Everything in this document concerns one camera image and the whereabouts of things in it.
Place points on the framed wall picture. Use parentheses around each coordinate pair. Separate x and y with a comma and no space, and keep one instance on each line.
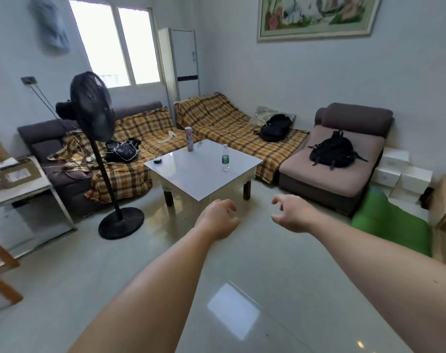
(318,14)

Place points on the person's left hand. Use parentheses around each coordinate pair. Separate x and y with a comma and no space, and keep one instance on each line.
(215,220)

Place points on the green mat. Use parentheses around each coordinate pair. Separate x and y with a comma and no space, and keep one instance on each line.
(392,224)

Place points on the black standing fan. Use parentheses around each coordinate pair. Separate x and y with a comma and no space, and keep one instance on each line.
(90,106)

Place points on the person's right hand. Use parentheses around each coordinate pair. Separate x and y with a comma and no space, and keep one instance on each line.
(298,216)

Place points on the white box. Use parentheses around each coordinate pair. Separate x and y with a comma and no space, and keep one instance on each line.
(417,179)
(386,177)
(394,157)

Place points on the small black bag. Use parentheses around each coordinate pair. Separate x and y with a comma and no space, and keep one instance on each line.
(426,198)

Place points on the white coffee table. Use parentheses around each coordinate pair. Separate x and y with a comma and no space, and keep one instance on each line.
(201,172)

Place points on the floral pillow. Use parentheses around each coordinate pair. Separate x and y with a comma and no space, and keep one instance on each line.
(261,113)

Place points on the dark brown sofa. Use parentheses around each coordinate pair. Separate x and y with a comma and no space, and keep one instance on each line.
(43,134)

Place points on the white cloth item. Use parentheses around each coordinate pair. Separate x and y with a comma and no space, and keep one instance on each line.
(168,137)

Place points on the pink tumbler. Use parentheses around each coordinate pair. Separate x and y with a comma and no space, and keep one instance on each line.
(189,139)

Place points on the large black backpack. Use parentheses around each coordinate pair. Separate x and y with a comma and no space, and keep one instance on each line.
(335,150)

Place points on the yellow plaid sofa blanket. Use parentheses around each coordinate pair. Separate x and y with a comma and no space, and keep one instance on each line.
(149,124)
(223,121)

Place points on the black wall outlet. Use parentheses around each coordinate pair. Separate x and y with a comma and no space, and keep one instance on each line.
(29,80)

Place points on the grey wall hanging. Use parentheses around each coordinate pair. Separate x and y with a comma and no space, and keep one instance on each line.
(50,25)

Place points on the person's left thumb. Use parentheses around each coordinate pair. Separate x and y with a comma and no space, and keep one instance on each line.
(234,222)

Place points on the person's right thumb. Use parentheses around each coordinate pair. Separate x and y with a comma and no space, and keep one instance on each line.
(280,218)

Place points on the person's left forearm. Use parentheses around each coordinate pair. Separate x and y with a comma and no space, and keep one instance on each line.
(153,294)

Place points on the cardboard box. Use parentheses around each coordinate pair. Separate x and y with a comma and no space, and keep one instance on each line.
(19,174)

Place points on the white side table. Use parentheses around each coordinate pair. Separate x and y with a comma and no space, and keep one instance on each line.
(20,194)

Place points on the white framed window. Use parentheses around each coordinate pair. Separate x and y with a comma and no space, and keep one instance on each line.
(101,44)

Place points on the white standing air conditioner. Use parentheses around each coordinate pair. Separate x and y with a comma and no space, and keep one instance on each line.
(184,55)

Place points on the person's right forearm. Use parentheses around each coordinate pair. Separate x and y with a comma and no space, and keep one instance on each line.
(384,275)

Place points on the brown chaise sofa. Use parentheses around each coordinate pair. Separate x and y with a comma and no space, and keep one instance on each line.
(329,178)

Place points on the clear plastic water bottle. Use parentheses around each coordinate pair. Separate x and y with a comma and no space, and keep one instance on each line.
(225,159)

